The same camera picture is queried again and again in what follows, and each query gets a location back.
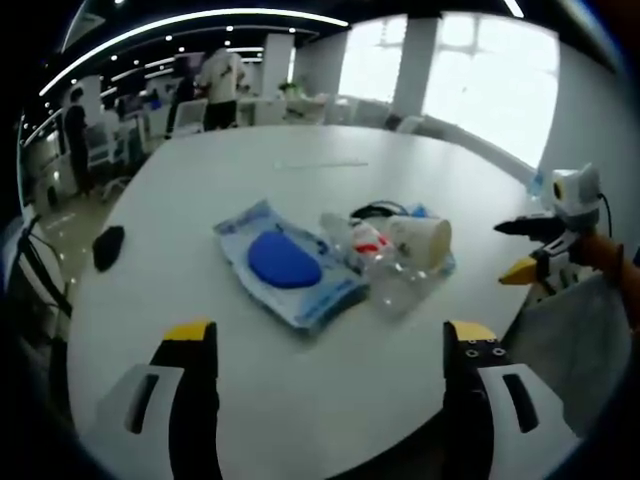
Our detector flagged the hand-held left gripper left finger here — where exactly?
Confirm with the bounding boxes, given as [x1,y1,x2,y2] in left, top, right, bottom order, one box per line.
[94,318,221,480]

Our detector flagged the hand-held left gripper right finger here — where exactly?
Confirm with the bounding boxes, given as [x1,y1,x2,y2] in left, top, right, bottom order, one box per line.
[442,319,584,480]

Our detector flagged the white paper cup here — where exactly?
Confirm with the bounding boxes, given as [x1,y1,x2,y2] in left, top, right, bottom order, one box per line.
[385,214,453,266]

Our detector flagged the clear plastic bottle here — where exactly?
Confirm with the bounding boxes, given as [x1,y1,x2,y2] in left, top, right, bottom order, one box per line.
[319,212,441,321]

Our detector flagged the black cloth pouch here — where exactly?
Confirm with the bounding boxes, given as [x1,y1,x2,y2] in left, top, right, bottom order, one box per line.
[92,225,126,273]

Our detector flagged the blue wet wipes pack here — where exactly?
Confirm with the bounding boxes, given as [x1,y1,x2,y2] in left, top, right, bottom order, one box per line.
[213,198,370,331]

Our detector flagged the black chair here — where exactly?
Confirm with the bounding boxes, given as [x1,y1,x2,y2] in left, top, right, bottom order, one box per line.
[9,214,76,341]

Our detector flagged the white round table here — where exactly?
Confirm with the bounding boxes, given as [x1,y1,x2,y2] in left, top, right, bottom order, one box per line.
[64,123,546,479]

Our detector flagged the green potted plant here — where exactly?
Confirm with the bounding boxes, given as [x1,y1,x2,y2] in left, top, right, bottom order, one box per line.
[277,77,309,99]

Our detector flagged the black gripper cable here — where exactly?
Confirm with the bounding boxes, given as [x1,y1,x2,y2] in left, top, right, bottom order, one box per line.
[597,192,615,240]

